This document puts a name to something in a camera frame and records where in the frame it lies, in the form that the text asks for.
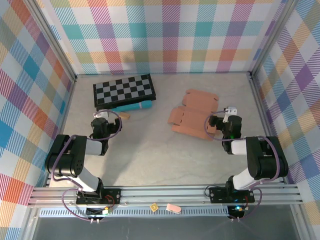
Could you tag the aluminium mounting rail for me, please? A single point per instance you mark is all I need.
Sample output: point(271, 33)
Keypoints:
point(162, 196)

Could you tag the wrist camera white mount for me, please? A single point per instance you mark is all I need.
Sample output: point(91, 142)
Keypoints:
point(100, 114)
point(230, 110)

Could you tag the small yellow tag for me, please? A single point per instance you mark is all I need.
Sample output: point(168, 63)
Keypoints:
point(154, 207)

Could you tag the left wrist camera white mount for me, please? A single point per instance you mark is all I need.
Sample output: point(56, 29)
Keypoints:
point(100, 114)

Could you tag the aluminium frame post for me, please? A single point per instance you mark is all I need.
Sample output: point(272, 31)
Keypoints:
point(273, 37)
point(50, 37)

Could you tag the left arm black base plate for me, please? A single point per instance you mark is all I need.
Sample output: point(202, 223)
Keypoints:
point(112, 196)

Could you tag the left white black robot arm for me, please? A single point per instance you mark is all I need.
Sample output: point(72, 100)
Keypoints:
point(62, 160)

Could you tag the salmon paper box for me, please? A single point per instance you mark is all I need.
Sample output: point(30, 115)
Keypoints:
point(190, 120)

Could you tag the small wooden block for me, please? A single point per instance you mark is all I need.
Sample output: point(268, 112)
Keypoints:
point(125, 115)

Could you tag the black silver chessboard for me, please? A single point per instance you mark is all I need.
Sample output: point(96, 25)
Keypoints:
point(123, 91)

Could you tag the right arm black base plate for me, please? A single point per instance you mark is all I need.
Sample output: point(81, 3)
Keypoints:
point(218, 195)

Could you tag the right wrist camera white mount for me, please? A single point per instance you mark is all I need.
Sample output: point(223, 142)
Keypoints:
point(230, 110)

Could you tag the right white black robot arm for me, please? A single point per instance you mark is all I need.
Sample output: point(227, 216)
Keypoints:
point(265, 157)

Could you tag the pink eraser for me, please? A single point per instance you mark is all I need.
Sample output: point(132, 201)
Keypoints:
point(173, 208)

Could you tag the teal cylinder tube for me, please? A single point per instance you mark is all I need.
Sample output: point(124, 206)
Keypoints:
point(135, 106)

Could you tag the black controller board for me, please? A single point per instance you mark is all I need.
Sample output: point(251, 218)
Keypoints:
point(236, 210)
point(96, 212)

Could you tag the aluminium frame bar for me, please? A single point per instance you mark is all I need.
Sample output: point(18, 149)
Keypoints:
point(61, 130)
point(267, 130)

